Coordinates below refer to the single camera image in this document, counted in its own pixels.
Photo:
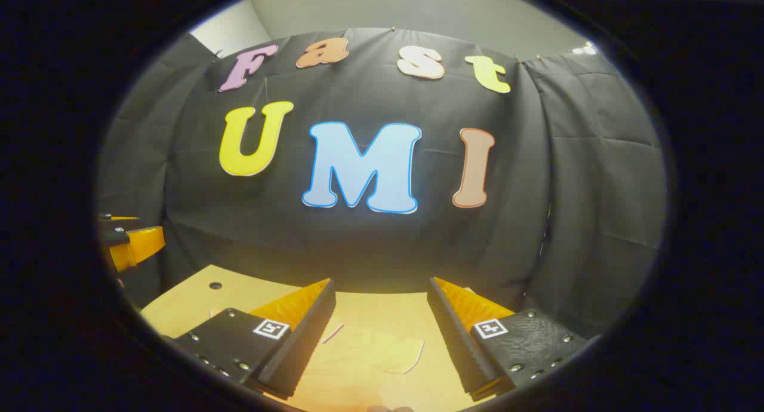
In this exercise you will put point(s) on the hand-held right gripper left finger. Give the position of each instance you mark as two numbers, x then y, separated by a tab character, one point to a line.
298	346

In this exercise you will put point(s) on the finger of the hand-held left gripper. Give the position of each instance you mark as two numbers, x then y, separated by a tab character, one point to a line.
119	230
138	248

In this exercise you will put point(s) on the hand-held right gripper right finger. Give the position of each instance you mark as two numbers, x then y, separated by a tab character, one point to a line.
462	346

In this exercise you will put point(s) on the orange T-shirt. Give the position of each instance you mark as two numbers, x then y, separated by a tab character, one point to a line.
370	364

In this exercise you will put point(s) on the black backdrop cloth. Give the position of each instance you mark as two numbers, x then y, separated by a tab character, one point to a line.
388	245

